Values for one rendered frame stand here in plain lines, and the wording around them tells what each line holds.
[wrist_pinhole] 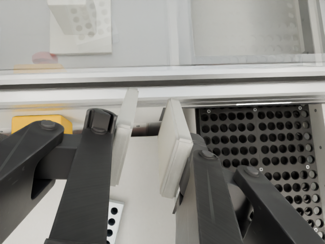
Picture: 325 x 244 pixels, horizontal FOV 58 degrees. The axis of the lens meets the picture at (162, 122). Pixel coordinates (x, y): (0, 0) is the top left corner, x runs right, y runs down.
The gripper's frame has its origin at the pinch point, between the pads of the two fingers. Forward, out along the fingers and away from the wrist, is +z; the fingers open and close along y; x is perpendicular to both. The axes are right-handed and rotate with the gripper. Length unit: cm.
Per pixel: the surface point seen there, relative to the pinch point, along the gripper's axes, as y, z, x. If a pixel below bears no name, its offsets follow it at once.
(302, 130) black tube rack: 25.7, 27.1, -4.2
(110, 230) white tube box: 0.6, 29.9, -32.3
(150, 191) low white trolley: 6.2, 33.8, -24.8
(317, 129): 29.8, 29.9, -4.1
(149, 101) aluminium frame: 0.9, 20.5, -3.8
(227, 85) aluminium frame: 9.8, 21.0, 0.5
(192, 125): 10.0, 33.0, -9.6
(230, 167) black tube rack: 15.5, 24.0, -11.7
